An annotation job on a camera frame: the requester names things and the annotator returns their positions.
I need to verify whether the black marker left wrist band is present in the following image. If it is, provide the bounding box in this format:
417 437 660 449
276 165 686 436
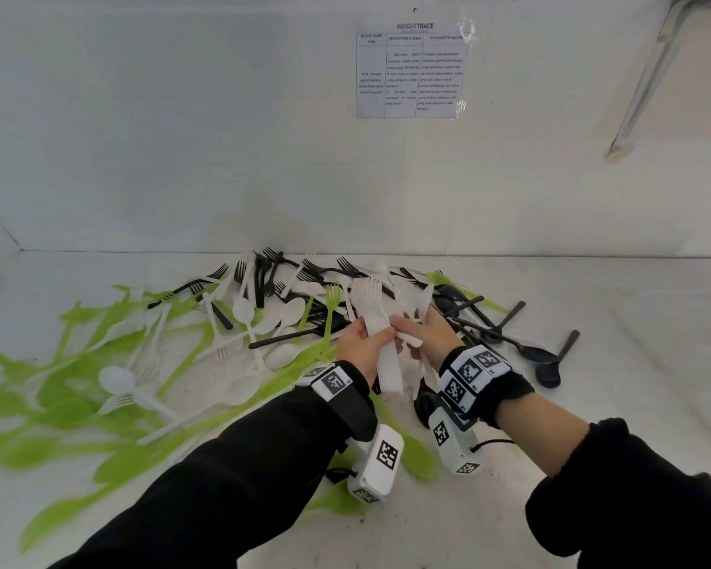
295 360 379 443

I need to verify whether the white plastic fork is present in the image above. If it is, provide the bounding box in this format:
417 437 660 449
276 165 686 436
349 275 405 395
390 275 437 350

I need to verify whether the printed paper wall notice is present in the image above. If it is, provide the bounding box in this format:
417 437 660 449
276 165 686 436
355 17 475 120

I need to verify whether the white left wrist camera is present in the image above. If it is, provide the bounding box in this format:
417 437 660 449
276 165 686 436
346 423 405 504

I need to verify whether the pile of black plastic forks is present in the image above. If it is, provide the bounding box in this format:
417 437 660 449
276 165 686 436
146 247 581 413

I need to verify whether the black marker right wrist band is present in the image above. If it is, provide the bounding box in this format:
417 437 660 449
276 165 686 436
437 344 536 431

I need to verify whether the person's left forearm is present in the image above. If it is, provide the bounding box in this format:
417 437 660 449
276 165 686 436
47 384 368 569

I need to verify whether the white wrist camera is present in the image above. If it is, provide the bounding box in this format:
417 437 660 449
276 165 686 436
346 423 405 504
426 405 482 476

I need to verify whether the person's right hand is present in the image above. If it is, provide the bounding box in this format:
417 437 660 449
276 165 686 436
389 304 466 374

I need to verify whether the pile of plastic cutlery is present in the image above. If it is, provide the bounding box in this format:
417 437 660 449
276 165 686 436
0 269 510 555

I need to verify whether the black marker wrist band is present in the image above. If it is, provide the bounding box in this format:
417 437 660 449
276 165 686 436
437 344 536 431
295 360 379 443

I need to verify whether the person's left hand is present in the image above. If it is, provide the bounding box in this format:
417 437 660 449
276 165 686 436
336 316 404 387

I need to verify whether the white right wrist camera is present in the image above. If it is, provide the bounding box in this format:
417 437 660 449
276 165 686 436
426 405 482 476

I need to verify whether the metal wall bracket frame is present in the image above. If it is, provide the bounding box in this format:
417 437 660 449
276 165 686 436
605 0 711 160

